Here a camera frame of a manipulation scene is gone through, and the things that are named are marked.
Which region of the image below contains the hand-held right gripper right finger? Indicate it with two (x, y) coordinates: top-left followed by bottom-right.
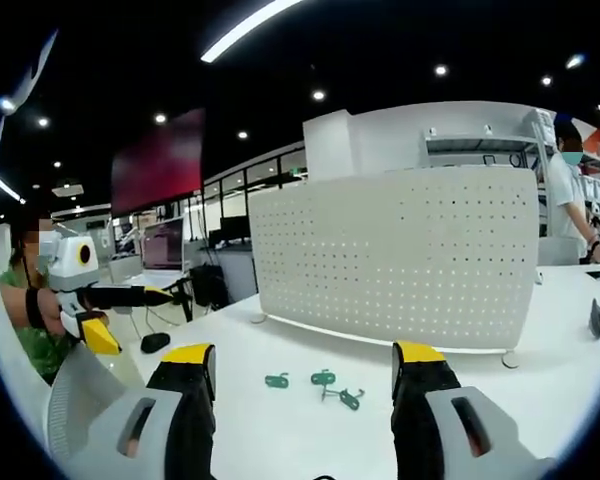
(390, 340), (557, 480)

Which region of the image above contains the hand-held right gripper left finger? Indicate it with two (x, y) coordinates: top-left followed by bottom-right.
(62, 343), (217, 480)

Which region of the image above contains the white perforated mounting plate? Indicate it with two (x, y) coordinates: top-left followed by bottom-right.
(248, 166), (541, 370)

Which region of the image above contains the person's left hand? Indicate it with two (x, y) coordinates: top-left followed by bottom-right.
(35, 287), (80, 337)

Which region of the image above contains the black computer mouse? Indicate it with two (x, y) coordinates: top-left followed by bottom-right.
(140, 331), (172, 353)

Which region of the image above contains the laptop with pink screen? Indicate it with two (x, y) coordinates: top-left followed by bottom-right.
(139, 216), (187, 274)

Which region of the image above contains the operator in green shirt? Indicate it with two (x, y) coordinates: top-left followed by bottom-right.
(0, 249), (79, 386)

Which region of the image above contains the grey mesh chair back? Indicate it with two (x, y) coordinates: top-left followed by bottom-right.
(45, 343), (147, 464)

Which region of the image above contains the black office chair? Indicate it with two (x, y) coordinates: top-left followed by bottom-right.
(188, 263), (231, 312)

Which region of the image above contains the large dark red screen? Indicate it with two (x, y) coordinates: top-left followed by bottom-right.
(110, 106), (207, 219)

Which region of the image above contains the long ceiling light strip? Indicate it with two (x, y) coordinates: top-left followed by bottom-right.
(199, 0), (306, 64)

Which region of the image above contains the white metal shelf rack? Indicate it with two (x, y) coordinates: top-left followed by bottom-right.
(419, 107), (600, 236)

